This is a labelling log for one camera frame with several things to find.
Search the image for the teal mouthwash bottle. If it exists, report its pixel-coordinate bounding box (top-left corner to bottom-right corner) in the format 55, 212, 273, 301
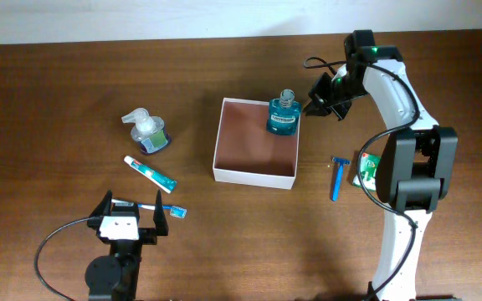
266, 89, 302, 136

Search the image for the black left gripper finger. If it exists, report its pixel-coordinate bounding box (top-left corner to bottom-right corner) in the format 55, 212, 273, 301
153, 191, 169, 236
90, 190, 112, 217

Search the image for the pink white box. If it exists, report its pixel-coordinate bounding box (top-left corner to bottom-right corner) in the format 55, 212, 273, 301
213, 98, 300, 190

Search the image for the blue disposable razor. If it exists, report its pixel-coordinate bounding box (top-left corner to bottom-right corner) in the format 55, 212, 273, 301
331, 156, 351, 202

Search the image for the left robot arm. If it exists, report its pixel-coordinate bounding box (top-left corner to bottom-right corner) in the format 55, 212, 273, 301
85, 191, 169, 301

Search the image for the purple foam soap pump bottle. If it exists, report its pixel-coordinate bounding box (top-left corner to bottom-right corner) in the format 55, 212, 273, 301
121, 108, 172, 155

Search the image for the blue white toothbrush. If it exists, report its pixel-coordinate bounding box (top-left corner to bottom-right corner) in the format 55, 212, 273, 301
111, 199, 187, 219

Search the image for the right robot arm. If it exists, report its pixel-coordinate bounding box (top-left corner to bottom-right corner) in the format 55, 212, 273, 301
303, 29, 458, 301

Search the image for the green white toothpaste tube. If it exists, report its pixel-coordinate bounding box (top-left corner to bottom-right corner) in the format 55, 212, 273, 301
124, 156, 177, 193

